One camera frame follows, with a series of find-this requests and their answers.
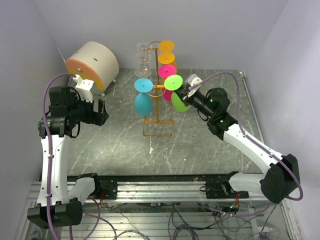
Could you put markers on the aluminium frame rail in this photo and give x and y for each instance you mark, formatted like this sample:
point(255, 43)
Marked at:
point(134, 192)

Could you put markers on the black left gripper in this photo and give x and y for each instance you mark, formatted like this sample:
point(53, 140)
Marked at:
point(97, 118)

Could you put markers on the white orange bread box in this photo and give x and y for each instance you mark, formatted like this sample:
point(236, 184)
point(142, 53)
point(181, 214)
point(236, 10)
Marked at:
point(95, 62)

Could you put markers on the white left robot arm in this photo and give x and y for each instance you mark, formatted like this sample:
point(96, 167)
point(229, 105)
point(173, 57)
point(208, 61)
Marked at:
point(57, 205)

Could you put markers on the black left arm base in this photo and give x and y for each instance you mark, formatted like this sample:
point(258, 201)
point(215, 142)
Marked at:
point(108, 188)

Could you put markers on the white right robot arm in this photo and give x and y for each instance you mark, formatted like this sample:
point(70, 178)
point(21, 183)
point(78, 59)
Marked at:
point(279, 175)

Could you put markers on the gold wire glass rack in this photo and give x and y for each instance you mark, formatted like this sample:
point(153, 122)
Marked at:
point(158, 94)

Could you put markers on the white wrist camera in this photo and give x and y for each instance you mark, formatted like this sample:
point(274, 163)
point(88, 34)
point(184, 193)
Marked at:
point(193, 84)
point(84, 88)

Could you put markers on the clear wine glass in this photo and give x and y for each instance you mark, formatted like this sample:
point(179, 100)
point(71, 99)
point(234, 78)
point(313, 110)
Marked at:
point(142, 71)
point(143, 57)
point(144, 47)

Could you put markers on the teal plastic goblet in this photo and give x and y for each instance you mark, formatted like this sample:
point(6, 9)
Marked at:
point(143, 102)

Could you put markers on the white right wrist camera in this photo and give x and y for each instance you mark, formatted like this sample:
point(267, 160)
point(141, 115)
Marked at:
point(193, 84)

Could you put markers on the orange plastic goblet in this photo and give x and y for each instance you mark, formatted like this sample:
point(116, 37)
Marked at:
point(166, 46)
point(168, 58)

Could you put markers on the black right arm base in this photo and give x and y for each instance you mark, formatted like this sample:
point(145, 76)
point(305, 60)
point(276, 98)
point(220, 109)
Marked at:
point(217, 187)

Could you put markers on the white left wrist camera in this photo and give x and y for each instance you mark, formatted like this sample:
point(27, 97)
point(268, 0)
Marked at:
point(84, 88)

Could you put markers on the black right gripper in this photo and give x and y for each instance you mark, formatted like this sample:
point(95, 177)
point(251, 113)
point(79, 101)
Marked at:
point(183, 94)

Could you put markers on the pink plastic goblet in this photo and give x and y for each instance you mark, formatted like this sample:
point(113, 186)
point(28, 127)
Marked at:
point(164, 72)

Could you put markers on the green plastic goblet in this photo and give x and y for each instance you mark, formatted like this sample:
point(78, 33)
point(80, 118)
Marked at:
point(173, 83)

